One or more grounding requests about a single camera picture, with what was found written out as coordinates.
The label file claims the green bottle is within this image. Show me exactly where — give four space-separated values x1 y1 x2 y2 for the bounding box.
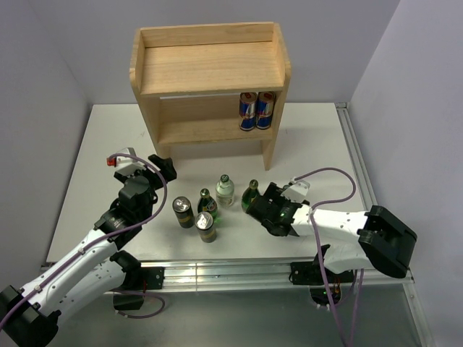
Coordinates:
241 179 260 213
197 188 218 221

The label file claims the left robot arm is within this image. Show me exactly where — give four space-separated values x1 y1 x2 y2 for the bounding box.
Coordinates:
1 148 177 346

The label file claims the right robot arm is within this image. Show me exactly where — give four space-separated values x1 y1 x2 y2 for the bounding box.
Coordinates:
245 180 417 282

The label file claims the wooden two-tier shelf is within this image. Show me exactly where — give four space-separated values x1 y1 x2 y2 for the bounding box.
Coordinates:
129 22 292 168

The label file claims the black gold can rear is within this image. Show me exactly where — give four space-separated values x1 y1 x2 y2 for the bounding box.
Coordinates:
172 196 194 228

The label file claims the black gold can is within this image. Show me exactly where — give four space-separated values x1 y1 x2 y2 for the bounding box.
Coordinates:
172 196 194 228
195 212 217 243

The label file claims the small clear glass bottle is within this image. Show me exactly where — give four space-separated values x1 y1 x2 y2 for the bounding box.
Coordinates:
216 174 234 207

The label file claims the black gold can front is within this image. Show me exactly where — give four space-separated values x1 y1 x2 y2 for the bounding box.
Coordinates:
195 212 217 243

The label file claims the left blue energy drink can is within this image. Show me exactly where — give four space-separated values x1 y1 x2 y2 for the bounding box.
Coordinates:
239 92 257 131

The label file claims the blue energy drink can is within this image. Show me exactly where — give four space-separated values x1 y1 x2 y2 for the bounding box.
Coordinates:
239 92 257 131
256 91 276 129

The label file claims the right blue energy drink can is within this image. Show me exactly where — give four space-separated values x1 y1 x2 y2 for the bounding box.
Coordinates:
256 91 276 129

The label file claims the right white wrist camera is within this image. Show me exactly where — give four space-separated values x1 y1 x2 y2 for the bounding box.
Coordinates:
281 179 310 203

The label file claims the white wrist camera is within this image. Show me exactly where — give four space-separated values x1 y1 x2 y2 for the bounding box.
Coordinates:
281 179 310 203
106 156 145 176

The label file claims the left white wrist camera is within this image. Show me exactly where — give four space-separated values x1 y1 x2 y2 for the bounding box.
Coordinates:
106 156 145 176

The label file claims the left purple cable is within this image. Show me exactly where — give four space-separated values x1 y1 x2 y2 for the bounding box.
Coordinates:
0 153 168 326

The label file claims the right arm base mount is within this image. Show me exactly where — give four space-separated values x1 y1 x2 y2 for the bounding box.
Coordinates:
289 261 357 309

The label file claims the aluminium frame rail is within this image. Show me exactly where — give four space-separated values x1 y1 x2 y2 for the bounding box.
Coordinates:
39 102 426 347

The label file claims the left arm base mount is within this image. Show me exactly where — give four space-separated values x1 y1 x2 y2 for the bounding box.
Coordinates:
112 267 166 320

